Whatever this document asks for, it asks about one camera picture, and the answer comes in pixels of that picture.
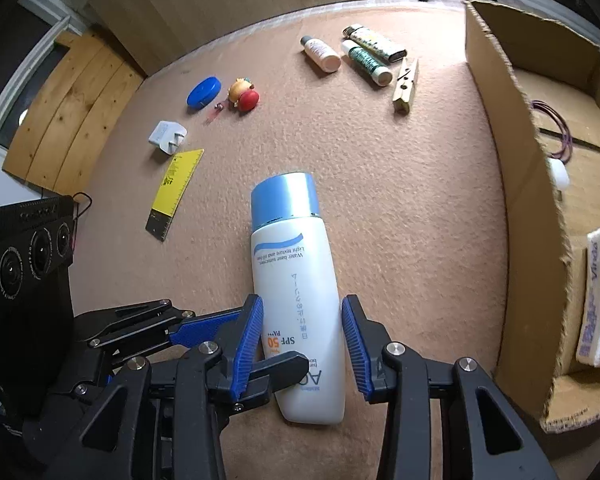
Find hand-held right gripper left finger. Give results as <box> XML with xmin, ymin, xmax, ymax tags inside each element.
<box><xmin>42</xmin><ymin>294</ymin><xmax>265</xmax><ymax>480</ymax></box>

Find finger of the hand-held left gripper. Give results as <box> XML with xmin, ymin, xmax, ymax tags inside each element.
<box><xmin>74</xmin><ymin>299</ymin><xmax>248</xmax><ymax>363</ymax></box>
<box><xmin>250</xmin><ymin>352</ymin><xmax>309</xmax><ymax>397</ymax></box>

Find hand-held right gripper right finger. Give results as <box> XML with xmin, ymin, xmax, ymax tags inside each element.
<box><xmin>341</xmin><ymin>295</ymin><xmax>556</xmax><ymax>480</ymax></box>

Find white sunscreen bottle blue cap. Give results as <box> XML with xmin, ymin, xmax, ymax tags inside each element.
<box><xmin>250</xmin><ymin>172</ymin><xmax>347</xmax><ymax>426</ymax></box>

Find yellow ruler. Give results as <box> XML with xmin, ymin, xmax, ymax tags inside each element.
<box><xmin>145</xmin><ymin>148</ymin><xmax>205</xmax><ymax>242</ymax></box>

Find cardboard box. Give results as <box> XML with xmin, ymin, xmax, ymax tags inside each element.
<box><xmin>462</xmin><ymin>0</ymin><xmax>600</xmax><ymax>435</ymax></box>

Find patterned tissue pack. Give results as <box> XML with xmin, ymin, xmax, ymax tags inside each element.
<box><xmin>576</xmin><ymin>226</ymin><xmax>600</xmax><ymax>367</ymax></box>

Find translucent white cap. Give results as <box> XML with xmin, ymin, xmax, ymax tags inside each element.
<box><xmin>547</xmin><ymin>159</ymin><xmax>571</xmax><ymax>191</ymax></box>

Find green lip balm stick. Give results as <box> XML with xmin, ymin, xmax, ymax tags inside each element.
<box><xmin>342</xmin><ymin>40</ymin><xmax>394</xmax><ymax>87</ymax></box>

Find small pink bottle grey cap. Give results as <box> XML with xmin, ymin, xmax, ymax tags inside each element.
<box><xmin>300</xmin><ymin>35</ymin><xmax>342</xmax><ymax>73</ymax></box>

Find purple rubber band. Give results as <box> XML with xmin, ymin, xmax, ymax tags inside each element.
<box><xmin>530</xmin><ymin>101</ymin><xmax>573</xmax><ymax>163</ymax></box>

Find white plug adapter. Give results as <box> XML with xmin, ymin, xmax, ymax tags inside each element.
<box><xmin>148</xmin><ymin>120</ymin><xmax>189</xmax><ymax>155</ymax></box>

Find pine plank board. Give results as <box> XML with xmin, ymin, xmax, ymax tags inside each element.
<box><xmin>1</xmin><ymin>30</ymin><xmax>148</xmax><ymax>196</ymax></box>

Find blue round lid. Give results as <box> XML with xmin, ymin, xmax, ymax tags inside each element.
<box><xmin>186</xmin><ymin>76</ymin><xmax>222</xmax><ymax>110</ymax></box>

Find wooden clothespin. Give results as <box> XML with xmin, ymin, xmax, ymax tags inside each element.
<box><xmin>392</xmin><ymin>56</ymin><xmax>420</xmax><ymax>113</ymax></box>

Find patterned lighter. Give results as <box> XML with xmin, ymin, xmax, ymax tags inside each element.
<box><xmin>342</xmin><ymin>25</ymin><xmax>407</xmax><ymax>64</ymax></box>

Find large wooden panel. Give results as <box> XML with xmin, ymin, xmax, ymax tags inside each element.
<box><xmin>77</xmin><ymin>0</ymin><xmax>370</xmax><ymax>75</ymax></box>

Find red yellow toy keychain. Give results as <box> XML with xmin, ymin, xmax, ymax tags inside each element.
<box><xmin>207</xmin><ymin>78</ymin><xmax>261</xmax><ymax>123</ymax></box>

